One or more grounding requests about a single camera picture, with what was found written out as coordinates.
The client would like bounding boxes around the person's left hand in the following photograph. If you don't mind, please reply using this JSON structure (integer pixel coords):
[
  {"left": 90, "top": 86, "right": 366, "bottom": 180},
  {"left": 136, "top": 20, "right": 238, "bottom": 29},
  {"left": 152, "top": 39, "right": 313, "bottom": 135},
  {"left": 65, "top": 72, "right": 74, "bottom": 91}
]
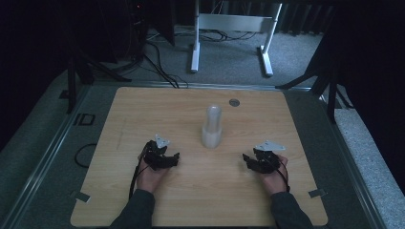
[{"left": 136, "top": 156, "right": 170, "bottom": 195}]

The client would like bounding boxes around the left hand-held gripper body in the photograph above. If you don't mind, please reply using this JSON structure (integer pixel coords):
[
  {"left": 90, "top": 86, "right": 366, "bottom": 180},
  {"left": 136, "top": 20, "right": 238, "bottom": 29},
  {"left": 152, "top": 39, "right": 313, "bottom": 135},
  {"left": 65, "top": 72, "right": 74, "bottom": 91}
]
[{"left": 142, "top": 134, "right": 175, "bottom": 172}]

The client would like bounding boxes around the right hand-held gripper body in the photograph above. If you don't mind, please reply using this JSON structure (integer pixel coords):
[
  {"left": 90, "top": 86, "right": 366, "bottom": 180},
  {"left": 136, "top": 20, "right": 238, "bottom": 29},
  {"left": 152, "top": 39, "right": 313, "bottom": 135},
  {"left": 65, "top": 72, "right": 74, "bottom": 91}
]
[{"left": 251, "top": 140, "right": 287, "bottom": 175}]

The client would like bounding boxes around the person's right hand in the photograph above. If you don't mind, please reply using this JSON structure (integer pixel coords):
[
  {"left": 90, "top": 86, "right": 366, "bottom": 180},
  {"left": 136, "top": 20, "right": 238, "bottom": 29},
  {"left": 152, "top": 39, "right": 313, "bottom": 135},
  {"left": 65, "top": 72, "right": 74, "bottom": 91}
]
[{"left": 257, "top": 155, "right": 289, "bottom": 197}]

